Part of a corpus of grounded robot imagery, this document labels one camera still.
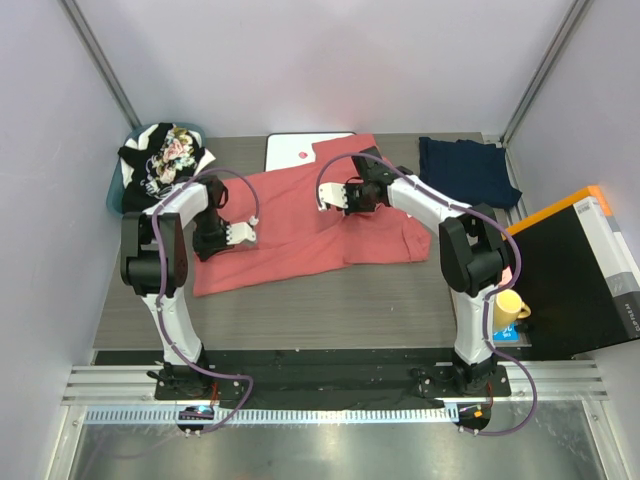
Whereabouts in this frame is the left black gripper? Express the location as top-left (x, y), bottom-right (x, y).
top-left (193, 209), bottom-right (235, 263)

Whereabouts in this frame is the red t shirt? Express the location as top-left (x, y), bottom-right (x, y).
top-left (193, 134), bottom-right (431, 297)

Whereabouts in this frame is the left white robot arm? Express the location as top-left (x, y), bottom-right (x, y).
top-left (120, 175), bottom-right (232, 400)

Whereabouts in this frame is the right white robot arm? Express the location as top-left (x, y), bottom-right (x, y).
top-left (345, 148), bottom-right (508, 395)

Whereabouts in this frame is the black floral t shirt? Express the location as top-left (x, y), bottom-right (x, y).
top-left (118, 123), bottom-right (215, 213)

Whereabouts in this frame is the white board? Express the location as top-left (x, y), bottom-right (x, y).
top-left (264, 132), bottom-right (354, 172)

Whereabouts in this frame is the teal laundry basket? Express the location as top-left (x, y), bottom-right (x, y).
top-left (106, 122), bottom-right (206, 218)

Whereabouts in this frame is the folded navy t shirt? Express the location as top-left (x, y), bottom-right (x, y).
top-left (419, 137), bottom-right (522, 210)

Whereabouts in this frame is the pink power adapter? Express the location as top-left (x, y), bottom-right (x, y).
top-left (499, 266), bottom-right (513, 286)

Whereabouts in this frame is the yellow cup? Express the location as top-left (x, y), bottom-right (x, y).
top-left (493, 289), bottom-right (531, 331)

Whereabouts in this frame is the blue illustrated book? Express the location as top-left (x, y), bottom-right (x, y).
top-left (493, 323), bottom-right (520, 343)

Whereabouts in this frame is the black orange box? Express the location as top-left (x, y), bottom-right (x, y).
top-left (508, 186), bottom-right (639, 361)

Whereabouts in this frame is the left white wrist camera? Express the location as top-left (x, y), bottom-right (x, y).
top-left (226, 222), bottom-right (257, 247)

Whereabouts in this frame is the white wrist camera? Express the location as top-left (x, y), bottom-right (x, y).
top-left (226, 222), bottom-right (257, 247)
top-left (317, 182), bottom-right (348, 211)

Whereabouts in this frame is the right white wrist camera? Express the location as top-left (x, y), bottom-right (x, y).
top-left (317, 182), bottom-right (348, 211)

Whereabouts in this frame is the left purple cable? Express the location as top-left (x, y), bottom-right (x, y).
top-left (152, 167), bottom-right (261, 434)

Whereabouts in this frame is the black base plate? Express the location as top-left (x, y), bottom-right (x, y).
top-left (95, 348), bottom-right (512, 411)

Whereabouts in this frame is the aluminium frame rail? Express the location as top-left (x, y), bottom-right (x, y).
top-left (62, 361), bottom-right (609, 431)

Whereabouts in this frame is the left aluminium corner post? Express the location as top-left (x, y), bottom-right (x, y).
top-left (59, 0), bottom-right (141, 129)

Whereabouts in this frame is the aluminium corner post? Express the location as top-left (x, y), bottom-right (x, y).
top-left (501, 0), bottom-right (593, 145)
top-left (59, 0), bottom-right (141, 129)

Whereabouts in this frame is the right aluminium corner post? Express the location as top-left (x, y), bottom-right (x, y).
top-left (501, 0), bottom-right (593, 145)

